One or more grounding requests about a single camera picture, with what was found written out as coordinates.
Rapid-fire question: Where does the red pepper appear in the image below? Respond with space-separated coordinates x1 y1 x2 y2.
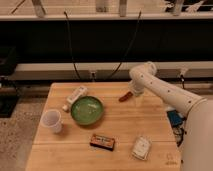
119 91 133 102

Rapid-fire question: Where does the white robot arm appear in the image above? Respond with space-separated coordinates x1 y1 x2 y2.
129 62 213 171

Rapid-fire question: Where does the green bowl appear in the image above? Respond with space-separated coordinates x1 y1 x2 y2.
71 96 104 125

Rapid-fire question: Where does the small white cube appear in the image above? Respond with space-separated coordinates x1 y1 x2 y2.
62 105 69 112

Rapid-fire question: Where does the orange black box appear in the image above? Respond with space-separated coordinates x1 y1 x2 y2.
90 134 115 151

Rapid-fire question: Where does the white plastic cup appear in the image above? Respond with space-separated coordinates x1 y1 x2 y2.
40 109 62 133

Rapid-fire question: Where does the blue connector box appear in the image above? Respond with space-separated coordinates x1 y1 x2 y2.
167 111 183 127

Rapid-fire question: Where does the black box at left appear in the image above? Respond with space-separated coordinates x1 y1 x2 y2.
0 46 19 118

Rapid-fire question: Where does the white wall outlet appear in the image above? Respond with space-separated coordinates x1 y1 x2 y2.
89 70 96 81

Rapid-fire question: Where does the left black hanging cable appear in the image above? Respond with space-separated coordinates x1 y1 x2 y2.
63 11 82 81

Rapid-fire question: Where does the black hanging cable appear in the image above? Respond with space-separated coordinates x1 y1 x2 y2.
63 11 82 81
105 10 142 81

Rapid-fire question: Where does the right black hanging cable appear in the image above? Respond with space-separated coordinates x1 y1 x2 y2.
105 10 142 81

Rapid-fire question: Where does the black floor cable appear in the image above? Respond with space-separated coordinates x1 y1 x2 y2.
172 125 186 148

